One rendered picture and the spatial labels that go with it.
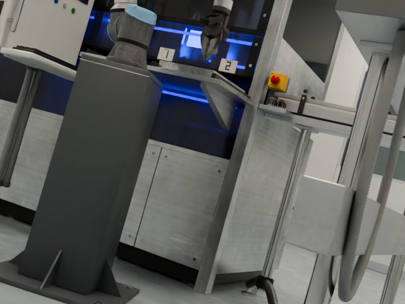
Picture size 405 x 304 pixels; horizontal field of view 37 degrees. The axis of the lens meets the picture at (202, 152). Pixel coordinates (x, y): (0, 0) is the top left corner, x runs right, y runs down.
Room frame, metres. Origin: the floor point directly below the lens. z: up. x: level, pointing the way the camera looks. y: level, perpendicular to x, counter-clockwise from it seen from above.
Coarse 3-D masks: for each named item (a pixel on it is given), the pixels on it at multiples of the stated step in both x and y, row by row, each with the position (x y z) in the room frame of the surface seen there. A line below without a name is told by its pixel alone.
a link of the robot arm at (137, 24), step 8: (128, 8) 2.12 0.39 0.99; (136, 8) 2.11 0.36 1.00; (144, 8) 2.11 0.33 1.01; (128, 16) 2.11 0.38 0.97; (136, 16) 2.10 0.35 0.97; (144, 16) 2.11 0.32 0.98; (152, 16) 2.13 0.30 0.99; (120, 24) 2.16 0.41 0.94; (128, 24) 2.11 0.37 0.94; (136, 24) 2.10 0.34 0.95; (144, 24) 2.11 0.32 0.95; (152, 24) 2.14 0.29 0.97; (120, 32) 2.13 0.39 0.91; (128, 32) 2.11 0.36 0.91; (136, 32) 2.10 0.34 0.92; (144, 32) 2.12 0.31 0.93; (152, 32) 2.16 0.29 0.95; (136, 40) 2.11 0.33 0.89; (144, 40) 2.12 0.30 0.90
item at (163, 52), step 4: (160, 48) 2.95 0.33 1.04; (164, 48) 2.94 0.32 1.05; (168, 48) 2.93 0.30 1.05; (160, 52) 2.95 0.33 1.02; (164, 52) 2.94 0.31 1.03; (168, 52) 2.93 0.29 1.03; (172, 52) 2.92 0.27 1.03; (160, 56) 2.95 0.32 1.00; (164, 56) 2.94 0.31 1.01; (168, 56) 2.93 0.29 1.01; (172, 56) 2.92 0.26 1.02; (168, 60) 2.93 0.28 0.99
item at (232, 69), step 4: (224, 60) 2.80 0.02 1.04; (228, 60) 2.79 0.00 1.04; (232, 60) 2.78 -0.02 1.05; (220, 64) 2.81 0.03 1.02; (224, 64) 2.80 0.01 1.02; (228, 64) 2.79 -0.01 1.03; (232, 64) 2.78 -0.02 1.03; (236, 64) 2.77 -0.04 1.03; (220, 68) 2.80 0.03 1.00; (224, 68) 2.79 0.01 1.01; (228, 68) 2.79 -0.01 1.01; (232, 68) 2.78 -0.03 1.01; (232, 72) 2.78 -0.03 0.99
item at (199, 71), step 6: (162, 60) 2.51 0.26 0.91; (162, 66) 2.50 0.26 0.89; (168, 66) 2.49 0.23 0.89; (174, 66) 2.48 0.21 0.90; (180, 66) 2.47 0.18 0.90; (186, 66) 2.45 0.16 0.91; (192, 66) 2.44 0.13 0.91; (186, 72) 2.45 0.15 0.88; (192, 72) 2.44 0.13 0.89; (198, 72) 2.43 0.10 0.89; (204, 72) 2.41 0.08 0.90; (210, 72) 2.40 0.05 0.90; (216, 72) 2.42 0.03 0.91; (234, 84) 2.59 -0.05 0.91
